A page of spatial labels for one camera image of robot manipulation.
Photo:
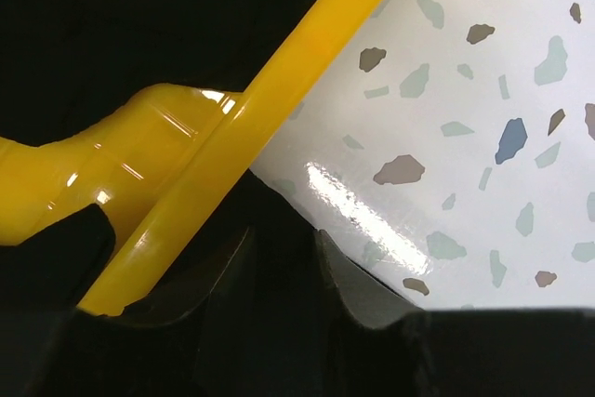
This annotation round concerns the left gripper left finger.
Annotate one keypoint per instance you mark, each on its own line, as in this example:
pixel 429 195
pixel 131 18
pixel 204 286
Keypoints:
pixel 186 338

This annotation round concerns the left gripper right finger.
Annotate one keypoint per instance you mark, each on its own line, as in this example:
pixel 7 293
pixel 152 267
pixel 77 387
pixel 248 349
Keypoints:
pixel 373 339

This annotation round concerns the black t shirt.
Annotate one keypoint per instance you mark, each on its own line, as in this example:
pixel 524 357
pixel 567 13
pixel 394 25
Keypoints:
pixel 50 348

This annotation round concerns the black shirts pile in bin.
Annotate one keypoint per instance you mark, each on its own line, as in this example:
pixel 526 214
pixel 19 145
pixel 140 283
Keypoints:
pixel 66 64

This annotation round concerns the yellow plastic bin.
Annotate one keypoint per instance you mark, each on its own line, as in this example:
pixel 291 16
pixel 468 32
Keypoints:
pixel 160 165

